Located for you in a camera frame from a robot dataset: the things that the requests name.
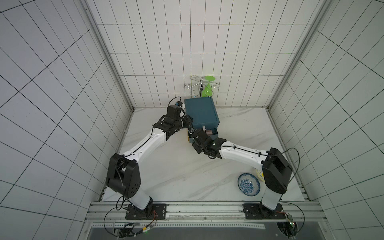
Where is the teal drawer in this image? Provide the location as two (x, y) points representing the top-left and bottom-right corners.
(205, 128), (219, 140)

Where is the teal drawer cabinet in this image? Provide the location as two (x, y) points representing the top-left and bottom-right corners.
(185, 97), (220, 130)

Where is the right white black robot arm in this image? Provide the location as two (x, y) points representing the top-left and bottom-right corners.
(191, 130), (294, 220)

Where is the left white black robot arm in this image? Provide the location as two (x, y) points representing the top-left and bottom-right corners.
(106, 101), (193, 218)

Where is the silver glass holder stand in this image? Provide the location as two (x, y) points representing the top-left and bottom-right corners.
(184, 76), (220, 98)

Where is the blue white patterned bowl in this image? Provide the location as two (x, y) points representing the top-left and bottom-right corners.
(238, 173), (261, 197)

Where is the yellow patterned bowl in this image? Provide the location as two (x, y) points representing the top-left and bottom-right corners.
(256, 170), (265, 182)

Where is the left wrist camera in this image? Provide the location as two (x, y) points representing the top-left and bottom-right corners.
(174, 101), (184, 109)

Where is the aluminium mounting rail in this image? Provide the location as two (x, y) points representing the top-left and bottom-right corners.
(85, 202), (327, 230)

